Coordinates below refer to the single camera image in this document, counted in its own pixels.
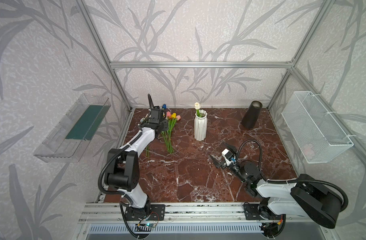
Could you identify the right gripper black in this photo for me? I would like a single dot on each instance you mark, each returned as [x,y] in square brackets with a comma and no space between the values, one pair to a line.
[224,161]

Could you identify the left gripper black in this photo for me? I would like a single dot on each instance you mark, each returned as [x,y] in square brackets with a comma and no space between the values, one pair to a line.
[158,120]

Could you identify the white cream tulip flower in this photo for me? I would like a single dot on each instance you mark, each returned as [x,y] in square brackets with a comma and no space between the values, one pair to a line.
[197,107]

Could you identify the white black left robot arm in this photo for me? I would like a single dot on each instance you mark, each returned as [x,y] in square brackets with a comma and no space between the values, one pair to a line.
[121,174]

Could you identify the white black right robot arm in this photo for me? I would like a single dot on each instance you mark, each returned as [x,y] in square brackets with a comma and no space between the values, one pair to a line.
[303,196]

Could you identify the white ribbed ceramic vase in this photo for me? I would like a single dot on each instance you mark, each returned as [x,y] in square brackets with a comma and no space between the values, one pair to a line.
[200,125]

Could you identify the black cylindrical vase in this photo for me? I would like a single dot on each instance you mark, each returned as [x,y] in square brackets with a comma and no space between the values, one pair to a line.
[251,116]

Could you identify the bundled tulip bouquet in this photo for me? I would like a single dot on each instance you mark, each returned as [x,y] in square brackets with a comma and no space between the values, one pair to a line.
[167,135]

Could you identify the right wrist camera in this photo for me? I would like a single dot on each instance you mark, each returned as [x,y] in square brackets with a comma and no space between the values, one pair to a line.
[229,157]

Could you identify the aluminium frame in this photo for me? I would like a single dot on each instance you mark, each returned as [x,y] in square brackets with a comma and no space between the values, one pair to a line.
[290,66]

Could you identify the clear plastic wall tray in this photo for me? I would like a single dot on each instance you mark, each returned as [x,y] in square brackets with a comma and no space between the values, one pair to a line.
[70,138]

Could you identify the white wire mesh basket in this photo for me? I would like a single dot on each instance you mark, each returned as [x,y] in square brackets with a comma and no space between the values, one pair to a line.
[316,132]

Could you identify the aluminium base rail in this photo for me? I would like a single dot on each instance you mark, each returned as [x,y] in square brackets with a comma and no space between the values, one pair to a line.
[220,212]

